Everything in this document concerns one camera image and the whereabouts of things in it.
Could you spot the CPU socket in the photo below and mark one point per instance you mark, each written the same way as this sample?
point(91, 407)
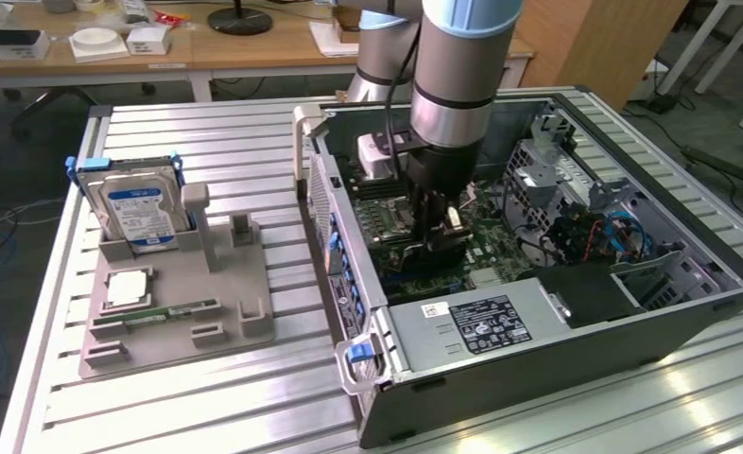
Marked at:
point(401, 213)

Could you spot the grey power supply unit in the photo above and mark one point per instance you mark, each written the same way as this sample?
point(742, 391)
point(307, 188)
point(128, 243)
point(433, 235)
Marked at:
point(421, 340)

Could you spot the small white labelled box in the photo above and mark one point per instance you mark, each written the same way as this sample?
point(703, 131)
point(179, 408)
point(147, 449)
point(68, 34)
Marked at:
point(149, 42)

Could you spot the grey cup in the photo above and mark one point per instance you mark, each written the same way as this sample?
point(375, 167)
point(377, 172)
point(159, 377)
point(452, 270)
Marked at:
point(60, 5)

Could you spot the grey plastic parts rack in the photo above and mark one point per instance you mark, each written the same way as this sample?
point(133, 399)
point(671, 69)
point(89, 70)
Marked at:
point(175, 340)

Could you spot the metal disk bay cage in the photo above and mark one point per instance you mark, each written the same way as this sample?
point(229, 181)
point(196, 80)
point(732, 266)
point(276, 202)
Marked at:
point(535, 189)

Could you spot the white paper stack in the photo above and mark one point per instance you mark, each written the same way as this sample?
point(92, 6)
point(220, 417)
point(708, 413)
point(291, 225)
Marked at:
point(332, 42)

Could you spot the silver CPU chip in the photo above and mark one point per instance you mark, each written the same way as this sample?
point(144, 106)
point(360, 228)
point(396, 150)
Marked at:
point(128, 287)

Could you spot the silver chipset heat sink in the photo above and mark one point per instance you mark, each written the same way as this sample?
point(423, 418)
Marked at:
point(487, 276)

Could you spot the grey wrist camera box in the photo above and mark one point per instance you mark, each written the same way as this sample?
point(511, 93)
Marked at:
point(377, 158)

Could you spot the black floor stand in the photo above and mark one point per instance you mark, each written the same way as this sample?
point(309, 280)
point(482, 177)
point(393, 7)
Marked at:
point(736, 165)

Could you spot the wooden cabinet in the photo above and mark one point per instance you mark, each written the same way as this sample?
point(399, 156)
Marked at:
point(598, 47)

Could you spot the metal socket cover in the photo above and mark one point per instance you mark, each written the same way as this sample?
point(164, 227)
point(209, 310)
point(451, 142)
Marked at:
point(479, 198)

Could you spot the brown cardboard box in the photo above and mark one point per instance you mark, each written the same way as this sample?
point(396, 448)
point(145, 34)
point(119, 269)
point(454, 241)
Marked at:
point(345, 21)

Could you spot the wooden desk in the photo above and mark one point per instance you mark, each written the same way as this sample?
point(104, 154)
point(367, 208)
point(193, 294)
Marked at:
point(251, 52)

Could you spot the green motherboard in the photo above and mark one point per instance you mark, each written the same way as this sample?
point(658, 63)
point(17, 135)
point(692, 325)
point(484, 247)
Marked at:
point(484, 250)

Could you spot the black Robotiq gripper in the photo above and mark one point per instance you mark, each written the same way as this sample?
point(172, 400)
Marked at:
point(443, 170)

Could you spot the green RAM stick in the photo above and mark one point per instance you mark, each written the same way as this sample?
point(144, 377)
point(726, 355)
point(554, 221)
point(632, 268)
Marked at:
point(389, 241)
point(156, 314)

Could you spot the black round monitor base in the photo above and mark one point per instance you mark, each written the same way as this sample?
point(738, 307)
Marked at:
point(239, 23)

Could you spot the hard disk with blue carrier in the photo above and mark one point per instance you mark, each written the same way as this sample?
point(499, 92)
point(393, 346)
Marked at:
point(137, 208)

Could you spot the white box with round top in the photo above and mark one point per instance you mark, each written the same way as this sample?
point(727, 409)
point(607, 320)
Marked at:
point(99, 45)

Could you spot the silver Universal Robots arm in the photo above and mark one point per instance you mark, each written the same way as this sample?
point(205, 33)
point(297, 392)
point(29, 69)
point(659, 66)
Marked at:
point(466, 71)

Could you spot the white box with black top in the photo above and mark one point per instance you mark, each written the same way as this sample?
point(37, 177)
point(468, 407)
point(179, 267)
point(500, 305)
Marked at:
point(17, 40)

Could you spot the open black PC case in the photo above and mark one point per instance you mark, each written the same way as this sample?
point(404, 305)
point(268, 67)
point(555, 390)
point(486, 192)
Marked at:
point(598, 369)

